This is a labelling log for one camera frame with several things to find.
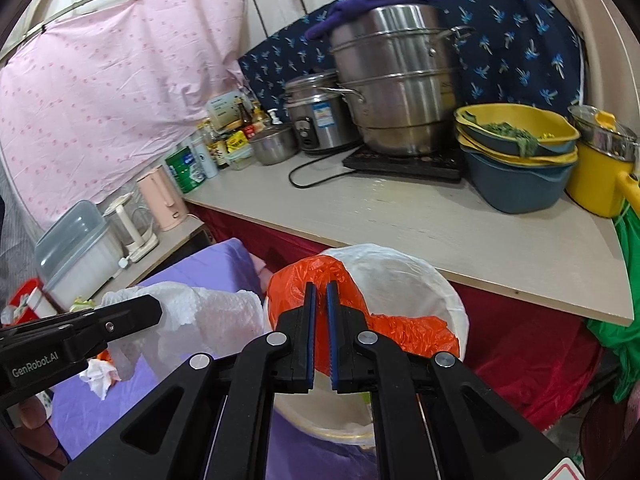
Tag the dark purple cloth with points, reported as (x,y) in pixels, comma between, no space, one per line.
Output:
(380,2)

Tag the orange red plastic bag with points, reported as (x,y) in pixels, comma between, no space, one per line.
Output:
(287,285)

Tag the black induction cooktop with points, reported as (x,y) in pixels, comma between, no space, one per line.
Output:
(405,162)

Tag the person's left hand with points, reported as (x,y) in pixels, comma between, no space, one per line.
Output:
(35,415)

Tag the white dish drainer grey lid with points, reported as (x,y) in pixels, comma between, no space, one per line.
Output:
(75,250)

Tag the red plastic basin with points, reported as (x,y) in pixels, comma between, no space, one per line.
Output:
(22,287)

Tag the purple blanket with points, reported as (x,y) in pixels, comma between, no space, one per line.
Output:
(225,262)

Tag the yellow label jar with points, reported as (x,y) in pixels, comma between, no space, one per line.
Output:
(235,142)

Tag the navy floral cloth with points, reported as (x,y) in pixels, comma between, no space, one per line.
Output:
(510,45)

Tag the dark sauce bottle red label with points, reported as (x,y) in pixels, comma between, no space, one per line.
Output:
(246,120)

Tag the pink dotted cloth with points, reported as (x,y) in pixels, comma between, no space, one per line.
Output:
(125,85)

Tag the glass electric kettle white base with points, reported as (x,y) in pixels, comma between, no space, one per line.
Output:
(127,225)

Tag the sauce bottle white label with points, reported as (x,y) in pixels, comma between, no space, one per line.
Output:
(217,147)

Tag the yellow colander basin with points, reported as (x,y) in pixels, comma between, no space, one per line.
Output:
(560,156)
(550,127)

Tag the green plastic bag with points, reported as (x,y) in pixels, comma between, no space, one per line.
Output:
(625,310)

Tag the green leafy vegetables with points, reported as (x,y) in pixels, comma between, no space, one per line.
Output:
(510,132)

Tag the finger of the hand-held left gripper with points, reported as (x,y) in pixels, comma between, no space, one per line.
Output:
(125,315)

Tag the large steel steamer pot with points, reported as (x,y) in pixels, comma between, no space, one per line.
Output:
(395,85)

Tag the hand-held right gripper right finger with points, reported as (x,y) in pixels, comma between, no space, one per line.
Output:
(334,335)

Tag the white power plug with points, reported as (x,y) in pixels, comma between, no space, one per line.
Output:
(122,262)

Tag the amber bottle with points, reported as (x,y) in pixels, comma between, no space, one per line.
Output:
(260,120)

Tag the green tin can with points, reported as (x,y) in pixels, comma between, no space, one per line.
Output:
(185,167)

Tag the pink electric kettle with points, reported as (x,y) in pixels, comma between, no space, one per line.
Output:
(160,197)

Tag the white green cardboard box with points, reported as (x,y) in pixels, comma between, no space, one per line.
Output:
(227,107)

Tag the clear plastic bag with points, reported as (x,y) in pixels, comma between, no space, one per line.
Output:
(215,320)

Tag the white thermos bottle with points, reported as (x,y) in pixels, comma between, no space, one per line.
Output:
(205,157)

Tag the dark red curtain cloth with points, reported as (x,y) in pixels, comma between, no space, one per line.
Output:
(520,360)

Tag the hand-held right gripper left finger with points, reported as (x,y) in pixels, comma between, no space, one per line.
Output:
(310,335)

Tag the steel rice cooker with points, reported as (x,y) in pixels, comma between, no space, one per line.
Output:
(320,115)

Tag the grey crinkled plastic sheet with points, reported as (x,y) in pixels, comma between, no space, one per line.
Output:
(12,220)

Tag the small steel pot with lid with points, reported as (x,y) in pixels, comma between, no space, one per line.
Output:
(272,145)

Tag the blue plastic basin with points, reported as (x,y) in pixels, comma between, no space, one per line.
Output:
(515,185)

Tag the white lined trash bin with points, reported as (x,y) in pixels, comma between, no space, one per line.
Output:
(400,280)

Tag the clear food container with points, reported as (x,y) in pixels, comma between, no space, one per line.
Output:
(239,157)

